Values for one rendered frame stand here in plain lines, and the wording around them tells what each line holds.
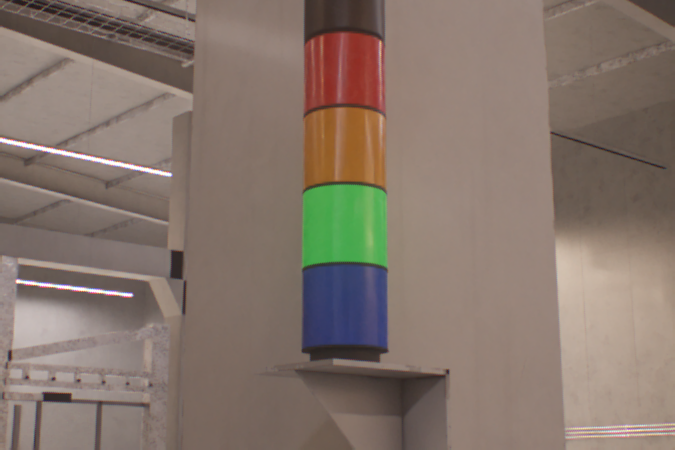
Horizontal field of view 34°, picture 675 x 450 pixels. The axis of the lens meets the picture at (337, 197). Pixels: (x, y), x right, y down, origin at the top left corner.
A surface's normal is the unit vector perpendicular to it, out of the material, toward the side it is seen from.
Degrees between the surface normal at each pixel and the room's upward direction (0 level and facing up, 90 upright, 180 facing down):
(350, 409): 90
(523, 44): 90
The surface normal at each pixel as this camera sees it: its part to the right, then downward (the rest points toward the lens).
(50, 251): 0.65, -0.18
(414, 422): -0.76, -0.16
